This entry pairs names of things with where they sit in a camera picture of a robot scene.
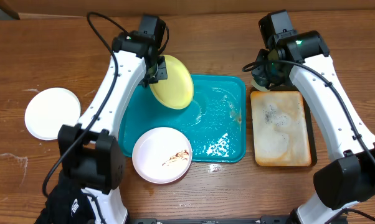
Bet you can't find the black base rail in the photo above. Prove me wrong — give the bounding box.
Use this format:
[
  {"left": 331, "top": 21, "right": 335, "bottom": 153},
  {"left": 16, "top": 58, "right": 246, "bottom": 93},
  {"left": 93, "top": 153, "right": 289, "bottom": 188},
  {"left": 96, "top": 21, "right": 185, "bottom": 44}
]
[{"left": 128, "top": 215, "right": 298, "bottom": 224}]

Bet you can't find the green yellow sponge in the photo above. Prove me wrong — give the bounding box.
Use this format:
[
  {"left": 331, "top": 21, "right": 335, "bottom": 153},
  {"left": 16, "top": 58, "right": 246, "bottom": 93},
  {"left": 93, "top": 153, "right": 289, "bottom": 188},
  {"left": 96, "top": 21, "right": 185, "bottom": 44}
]
[{"left": 251, "top": 80, "right": 269, "bottom": 92}]

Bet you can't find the teal plastic tray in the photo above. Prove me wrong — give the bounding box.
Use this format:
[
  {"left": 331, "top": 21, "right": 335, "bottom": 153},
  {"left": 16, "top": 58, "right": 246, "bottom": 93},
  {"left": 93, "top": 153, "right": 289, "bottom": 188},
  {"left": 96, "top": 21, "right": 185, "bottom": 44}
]
[{"left": 118, "top": 75, "right": 246, "bottom": 163}]

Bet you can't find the black tray with soapy water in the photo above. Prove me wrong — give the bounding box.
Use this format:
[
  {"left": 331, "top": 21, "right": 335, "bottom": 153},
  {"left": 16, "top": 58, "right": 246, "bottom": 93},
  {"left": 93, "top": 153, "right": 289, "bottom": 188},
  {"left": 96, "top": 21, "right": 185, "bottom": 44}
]
[{"left": 250, "top": 87, "right": 318, "bottom": 167}]

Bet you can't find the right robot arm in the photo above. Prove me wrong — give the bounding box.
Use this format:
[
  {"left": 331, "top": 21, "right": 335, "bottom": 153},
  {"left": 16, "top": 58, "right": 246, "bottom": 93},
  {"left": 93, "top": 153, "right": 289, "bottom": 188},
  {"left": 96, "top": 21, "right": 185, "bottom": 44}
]
[{"left": 243, "top": 10, "right": 375, "bottom": 223}]

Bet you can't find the yellow plate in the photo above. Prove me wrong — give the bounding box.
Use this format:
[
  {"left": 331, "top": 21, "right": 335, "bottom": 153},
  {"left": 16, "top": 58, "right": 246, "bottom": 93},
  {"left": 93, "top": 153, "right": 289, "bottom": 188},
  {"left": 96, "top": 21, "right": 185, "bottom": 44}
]
[{"left": 150, "top": 55, "right": 194, "bottom": 110}]

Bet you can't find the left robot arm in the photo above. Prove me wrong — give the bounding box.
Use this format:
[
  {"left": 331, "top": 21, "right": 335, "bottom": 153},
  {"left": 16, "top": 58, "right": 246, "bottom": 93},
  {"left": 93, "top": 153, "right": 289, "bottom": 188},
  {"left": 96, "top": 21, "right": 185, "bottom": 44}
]
[{"left": 53, "top": 15, "right": 169, "bottom": 223}]

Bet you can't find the white plate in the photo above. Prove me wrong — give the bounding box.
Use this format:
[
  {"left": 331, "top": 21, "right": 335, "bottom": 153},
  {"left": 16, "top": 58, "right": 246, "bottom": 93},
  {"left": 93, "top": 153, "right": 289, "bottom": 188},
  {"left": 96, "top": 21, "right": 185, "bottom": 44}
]
[
  {"left": 24, "top": 88, "right": 81, "bottom": 141},
  {"left": 132, "top": 127, "right": 192, "bottom": 184}
]

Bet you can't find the black knit cloth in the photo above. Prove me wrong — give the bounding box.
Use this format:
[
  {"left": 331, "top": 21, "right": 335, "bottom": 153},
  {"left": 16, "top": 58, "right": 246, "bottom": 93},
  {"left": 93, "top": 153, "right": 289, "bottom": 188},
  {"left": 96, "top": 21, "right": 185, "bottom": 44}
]
[{"left": 35, "top": 171, "right": 96, "bottom": 224}]

